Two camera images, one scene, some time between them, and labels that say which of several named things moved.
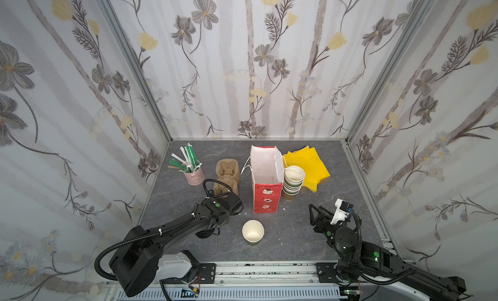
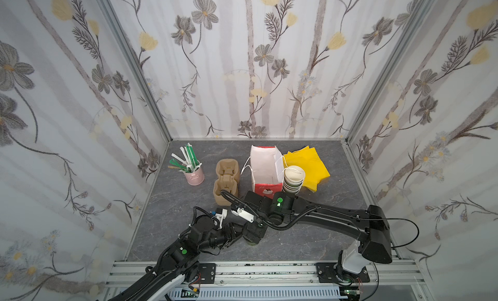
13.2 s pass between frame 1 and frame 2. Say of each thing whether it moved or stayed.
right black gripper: moved
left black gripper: moved
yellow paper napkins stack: stayed
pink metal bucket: stayed
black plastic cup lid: moved
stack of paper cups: stayed
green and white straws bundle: stayed
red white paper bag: stayed
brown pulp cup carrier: stayed
